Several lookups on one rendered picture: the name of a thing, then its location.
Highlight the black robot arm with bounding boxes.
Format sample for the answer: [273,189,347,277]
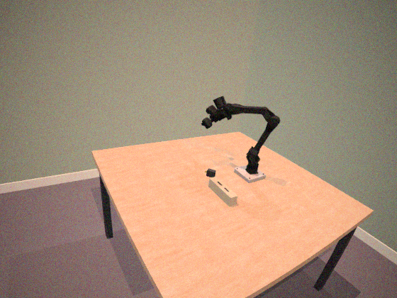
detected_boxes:
[206,96,280,175]

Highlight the black two-prong plug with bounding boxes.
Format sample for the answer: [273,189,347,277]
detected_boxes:
[205,168,216,178]

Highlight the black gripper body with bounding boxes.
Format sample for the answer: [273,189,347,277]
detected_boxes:
[202,108,222,128]

